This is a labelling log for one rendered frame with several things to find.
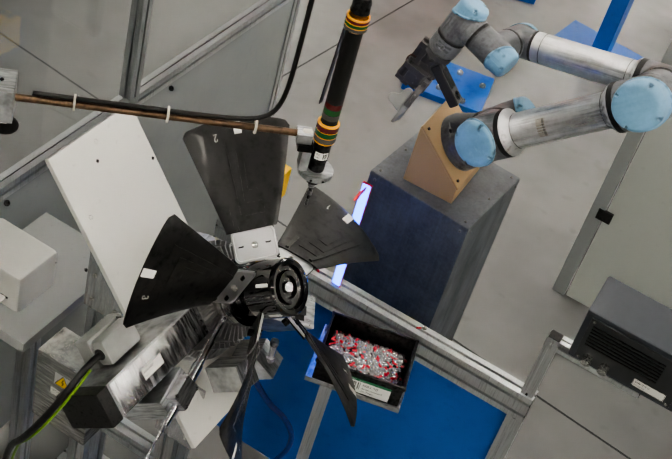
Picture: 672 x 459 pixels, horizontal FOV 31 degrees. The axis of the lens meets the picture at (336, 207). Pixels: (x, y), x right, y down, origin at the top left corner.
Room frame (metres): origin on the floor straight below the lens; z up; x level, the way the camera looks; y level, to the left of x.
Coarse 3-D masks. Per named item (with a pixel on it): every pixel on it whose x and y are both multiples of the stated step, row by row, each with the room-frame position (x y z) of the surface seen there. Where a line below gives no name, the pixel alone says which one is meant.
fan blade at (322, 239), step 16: (320, 192) 2.13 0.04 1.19; (304, 208) 2.06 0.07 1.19; (320, 208) 2.08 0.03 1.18; (336, 208) 2.11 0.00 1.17; (288, 224) 2.00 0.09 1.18; (304, 224) 2.01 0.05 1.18; (320, 224) 2.03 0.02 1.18; (336, 224) 2.06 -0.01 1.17; (352, 224) 2.09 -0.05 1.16; (288, 240) 1.94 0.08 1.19; (304, 240) 1.96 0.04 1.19; (320, 240) 1.98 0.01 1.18; (336, 240) 2.00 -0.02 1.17; (352, 240) 2.04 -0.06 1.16; (368, 240) 2.08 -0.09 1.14; (304, 256) 1.91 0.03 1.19; (320, 256) 1.93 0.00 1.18; (336, 256) 1.96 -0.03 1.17; (352, 256) 1.99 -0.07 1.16; (368, 256) 2.02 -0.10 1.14
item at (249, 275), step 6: (240, 270) 1.72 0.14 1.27; (246, 270) 1.74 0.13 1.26; (234, 276) 1.72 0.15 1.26; (240, 276) 1.73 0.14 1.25; (246, 276) 1.74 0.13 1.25; (252, 276) 1.75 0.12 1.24; (234, 282) 1.72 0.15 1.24; (240, 282) 1.73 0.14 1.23; (246, 282) 1.74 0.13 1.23; (228, 288) 1.71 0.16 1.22; (240, 288) 1.74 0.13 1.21; (222, 294) 1.71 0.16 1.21; (228, 294) 1.72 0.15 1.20; (234, 294) 1.73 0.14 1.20; (216, 300) 1.70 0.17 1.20; (222, 300) 1.71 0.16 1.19; (228, 300) 1.72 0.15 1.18; (234, 300) 1.73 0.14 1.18
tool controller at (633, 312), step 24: (624, 288) 2.03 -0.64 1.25; (600, 312) 1.96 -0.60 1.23; (624, 312) 1.97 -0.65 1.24; (648, 312) 1.99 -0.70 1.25; (576, 336) 1.99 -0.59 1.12; (600, 336) 1.96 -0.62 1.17; (624, 336) 1.93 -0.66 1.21; (648, 336) 1.93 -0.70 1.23; (600, 360) 1.97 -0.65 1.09; (624, 360) 1.94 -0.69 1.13; (648, 360) 1.92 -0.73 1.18; (624, 384) 1.96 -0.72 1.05; (648, 384) 1.93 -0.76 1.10
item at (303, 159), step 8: (296, 128) 1.87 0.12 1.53; (296, 136) 1.85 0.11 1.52; (304, 136) 1.85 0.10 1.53; (312, 136) 1.85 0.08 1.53; (296, 144) 1.86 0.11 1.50; (304, 144) 1.85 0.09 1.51; (312, 144) 1.86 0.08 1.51; (304, 152) 1.85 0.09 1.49; (304, 160) 1.85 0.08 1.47; (304, 168) 1.85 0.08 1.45; (328, 168) 1.88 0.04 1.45; (304, 176) 1.84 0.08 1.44; (312, 176) 1.85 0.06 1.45; (320, 176) 1.85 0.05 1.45; (328, 176) 1.86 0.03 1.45
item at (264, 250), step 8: (240, 232) 1.84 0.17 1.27; (248, 232) 1.84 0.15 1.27; (256, 232) 1.84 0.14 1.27; (264, 232) 1.85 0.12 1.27; (272, 232) 1.85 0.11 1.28; (232, 240) 1.82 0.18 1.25; (240, 240) 1.83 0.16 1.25; (248, 240) 1.83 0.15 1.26; (256, 240) 1.83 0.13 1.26; (264, 240) 1.84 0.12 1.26; (272, 240) 1.84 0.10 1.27; (240, 248) 1.82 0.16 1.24; (248, 248) 1.82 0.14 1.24; (256, 248) 1.82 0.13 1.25; (264, 248) 1.83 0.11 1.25; (272, 248) 1.83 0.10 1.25; (240, 256) 1.81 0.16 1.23; (248, 256) 1.81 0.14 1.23; (256, 256) 1.81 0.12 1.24; (264, 256) 1.82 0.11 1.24; (272, 256) 1.82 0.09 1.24
